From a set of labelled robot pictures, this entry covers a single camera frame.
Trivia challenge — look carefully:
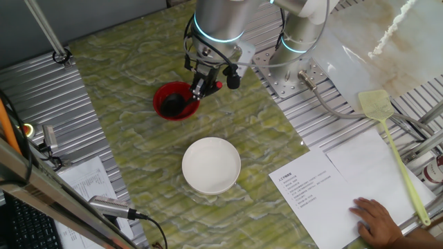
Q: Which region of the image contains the blank white paper sheet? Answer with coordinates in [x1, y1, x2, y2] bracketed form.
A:
[326, 127, 437, 225]

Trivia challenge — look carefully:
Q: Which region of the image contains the orange tube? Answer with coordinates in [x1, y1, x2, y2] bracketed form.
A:
[0, 98, 22, 156]

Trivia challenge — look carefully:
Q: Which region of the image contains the grey hose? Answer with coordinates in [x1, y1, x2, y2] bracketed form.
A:
[297, 70, 435, 138]

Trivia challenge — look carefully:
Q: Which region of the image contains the steel frame bar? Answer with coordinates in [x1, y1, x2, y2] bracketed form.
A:
[0, 136, 139, 249]

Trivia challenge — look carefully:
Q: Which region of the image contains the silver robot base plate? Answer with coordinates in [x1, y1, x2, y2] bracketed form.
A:
[252, 46, 329, 100]

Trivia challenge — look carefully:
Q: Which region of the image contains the black cable ring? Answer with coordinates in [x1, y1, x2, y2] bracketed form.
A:
[51, 47, 73, 66]

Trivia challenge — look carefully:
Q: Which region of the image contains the aluminium extrusion bar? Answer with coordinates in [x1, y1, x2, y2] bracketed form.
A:
[417, 100, 443, 126]
[401, 129, 443, 163]

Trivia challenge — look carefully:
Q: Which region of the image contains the black round knob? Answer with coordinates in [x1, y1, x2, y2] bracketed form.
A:
[223, 64, 242, 90]

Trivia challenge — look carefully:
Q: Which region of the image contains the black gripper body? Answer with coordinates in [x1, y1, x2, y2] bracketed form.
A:
[189, 64, 223, 95]

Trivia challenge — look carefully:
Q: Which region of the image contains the green marble pattern mat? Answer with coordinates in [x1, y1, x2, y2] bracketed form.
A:
[67, 0, 368, 249]

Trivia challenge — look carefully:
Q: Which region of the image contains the black ladle spoon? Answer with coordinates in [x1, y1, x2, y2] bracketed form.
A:
[159, 81, 224, 118]

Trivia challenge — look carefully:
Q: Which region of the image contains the silver metal rod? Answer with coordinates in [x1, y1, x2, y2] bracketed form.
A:
[23, 0, 72, 66]

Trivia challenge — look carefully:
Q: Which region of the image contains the white paper with Chinese text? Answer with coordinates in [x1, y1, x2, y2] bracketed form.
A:
[269, 148, 381, 249]

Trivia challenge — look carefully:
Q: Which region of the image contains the thick black cable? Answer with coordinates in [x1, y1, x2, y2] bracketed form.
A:
[182, 13, 195, 73]
[192, 30, 239, 70]

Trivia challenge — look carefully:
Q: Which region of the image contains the beige marble pattern sheet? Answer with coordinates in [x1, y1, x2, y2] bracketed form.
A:
[311, 0, 443, 113]

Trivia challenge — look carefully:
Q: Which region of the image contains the red bowl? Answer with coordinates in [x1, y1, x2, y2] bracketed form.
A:
[152, 81, 201, 122]

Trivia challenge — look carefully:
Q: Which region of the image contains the black keyboard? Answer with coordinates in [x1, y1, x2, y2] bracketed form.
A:
[0, 192, 65, 249]

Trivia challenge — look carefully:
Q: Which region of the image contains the black camera cable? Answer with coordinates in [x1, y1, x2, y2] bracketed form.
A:
[133, 211, 170, 249]

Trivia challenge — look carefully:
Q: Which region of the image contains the person's bare forearm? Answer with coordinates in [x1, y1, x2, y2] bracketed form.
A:
[394, 226, 443, 249]

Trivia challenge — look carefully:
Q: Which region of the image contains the yellow fly swatter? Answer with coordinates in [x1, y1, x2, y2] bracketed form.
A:
[357, 89, 432, 228]

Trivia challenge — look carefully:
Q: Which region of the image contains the metal camera mount clamp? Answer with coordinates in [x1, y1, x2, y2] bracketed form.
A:
[34, 140, 65, 169]

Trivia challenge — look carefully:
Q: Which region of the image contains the red emergency stop button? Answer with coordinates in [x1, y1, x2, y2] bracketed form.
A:
[19, 122, 36, 139]

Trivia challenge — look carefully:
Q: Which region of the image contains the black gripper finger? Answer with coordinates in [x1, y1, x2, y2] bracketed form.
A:
[190, 82, 202, 102]
[200, 84, 215, 100]

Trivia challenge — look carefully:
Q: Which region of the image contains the person's bare hand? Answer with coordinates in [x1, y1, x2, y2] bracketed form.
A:
[348, 196, 405, 248]

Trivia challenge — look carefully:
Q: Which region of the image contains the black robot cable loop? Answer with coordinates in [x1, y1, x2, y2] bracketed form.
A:
[274, 6, 287, 52]

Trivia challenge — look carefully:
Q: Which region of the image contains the printed table paper sheet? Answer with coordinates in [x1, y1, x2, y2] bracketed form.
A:
[55, 155, 136, 249]

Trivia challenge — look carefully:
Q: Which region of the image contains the silver ribbed camera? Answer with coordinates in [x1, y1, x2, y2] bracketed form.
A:
[41, 124, 59, 150]
[89, 195, 136, 221]

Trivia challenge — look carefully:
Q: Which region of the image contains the white bowl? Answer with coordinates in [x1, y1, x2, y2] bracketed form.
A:
[181, 136, 242, 196]

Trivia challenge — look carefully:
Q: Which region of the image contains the red and white can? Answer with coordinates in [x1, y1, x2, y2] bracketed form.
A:
[420, 154, 443, 185]

